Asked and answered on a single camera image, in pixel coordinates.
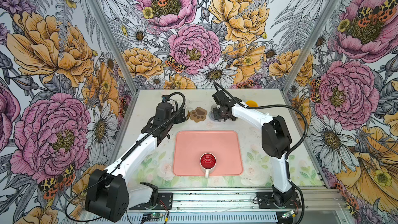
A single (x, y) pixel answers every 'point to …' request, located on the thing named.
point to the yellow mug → (252, 103)
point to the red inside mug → (208, 162)
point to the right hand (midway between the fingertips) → (219, 118)
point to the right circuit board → (286, 214)
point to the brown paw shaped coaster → (198, 114)
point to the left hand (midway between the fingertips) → (177, 115)
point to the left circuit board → (152, 216)
